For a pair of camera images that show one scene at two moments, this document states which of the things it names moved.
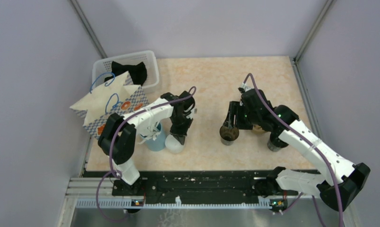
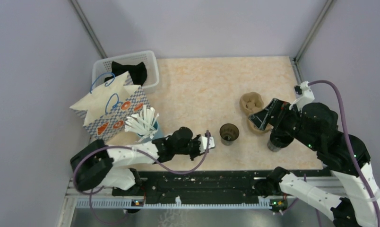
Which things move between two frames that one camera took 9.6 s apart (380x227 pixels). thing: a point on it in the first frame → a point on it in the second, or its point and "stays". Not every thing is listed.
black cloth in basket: x=137 y=72 stays
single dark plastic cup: x=228 y=135 stays
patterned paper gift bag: x=113 y=97 stays
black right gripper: x=235 y=109 → x=278 y=109
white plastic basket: x=102 y=67 stays
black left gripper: x=180 y=134 → x=196 y=140
